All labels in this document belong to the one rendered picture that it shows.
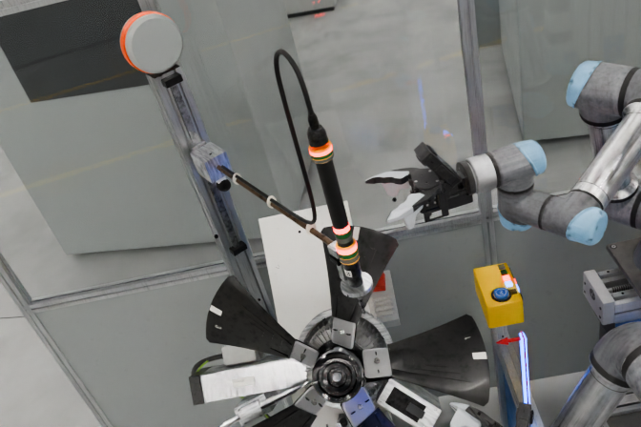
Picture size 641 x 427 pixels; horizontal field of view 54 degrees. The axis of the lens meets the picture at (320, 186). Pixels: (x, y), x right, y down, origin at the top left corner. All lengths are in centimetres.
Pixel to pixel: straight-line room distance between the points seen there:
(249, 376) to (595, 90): 111
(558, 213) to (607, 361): 29
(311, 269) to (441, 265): 70
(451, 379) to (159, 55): 109
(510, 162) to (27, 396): 307
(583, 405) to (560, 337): 144
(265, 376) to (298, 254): 34
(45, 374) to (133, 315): 144
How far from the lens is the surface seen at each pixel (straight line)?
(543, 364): 287
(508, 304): 182
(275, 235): 180
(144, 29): 170
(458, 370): 156
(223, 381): 175
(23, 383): 392
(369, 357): 158
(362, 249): 152
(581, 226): 130
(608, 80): 158
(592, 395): 133
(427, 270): 235
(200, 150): 180
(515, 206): 136
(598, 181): 137
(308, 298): 179
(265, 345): 161
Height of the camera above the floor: 240
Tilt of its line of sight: 34 degrees down
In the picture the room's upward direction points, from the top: 15 degrees counter-clockwise
